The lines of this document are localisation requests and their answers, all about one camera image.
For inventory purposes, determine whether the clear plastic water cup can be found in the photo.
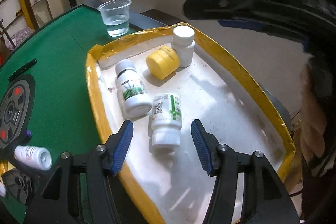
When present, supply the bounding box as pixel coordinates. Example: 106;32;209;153
97;0;132;38

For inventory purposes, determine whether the yellow round jar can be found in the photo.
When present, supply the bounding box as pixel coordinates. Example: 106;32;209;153
146;46;180;80

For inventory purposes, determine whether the small white pill bottle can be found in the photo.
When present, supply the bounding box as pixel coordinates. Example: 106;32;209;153
171;26;195;68

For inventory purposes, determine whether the round mahjong table control panel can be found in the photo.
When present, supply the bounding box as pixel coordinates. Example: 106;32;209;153
1;75;35;149

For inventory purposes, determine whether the crumpled yellow paper bag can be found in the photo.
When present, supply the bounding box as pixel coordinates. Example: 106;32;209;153
0;161;14;181

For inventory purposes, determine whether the white bottle green cross label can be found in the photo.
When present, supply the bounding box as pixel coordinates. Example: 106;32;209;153
150;93;182;149

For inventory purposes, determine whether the yellow taped white tray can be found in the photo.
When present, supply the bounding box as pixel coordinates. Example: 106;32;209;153
85;26;295;223

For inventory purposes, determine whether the white bottle green plant label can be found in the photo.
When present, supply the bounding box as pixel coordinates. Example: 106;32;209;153
115;59;152;118

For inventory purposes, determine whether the white bottle red text label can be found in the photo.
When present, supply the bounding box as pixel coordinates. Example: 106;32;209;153
14;145;52;171

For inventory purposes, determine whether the black plastic fan-shaped part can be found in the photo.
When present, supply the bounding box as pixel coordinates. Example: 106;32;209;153
1;168;34;205

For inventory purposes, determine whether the person right hand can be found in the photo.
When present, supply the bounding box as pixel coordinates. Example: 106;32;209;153
299;64;326;162

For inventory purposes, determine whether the purple capped black marker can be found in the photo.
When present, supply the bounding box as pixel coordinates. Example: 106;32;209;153
23;129;33;139

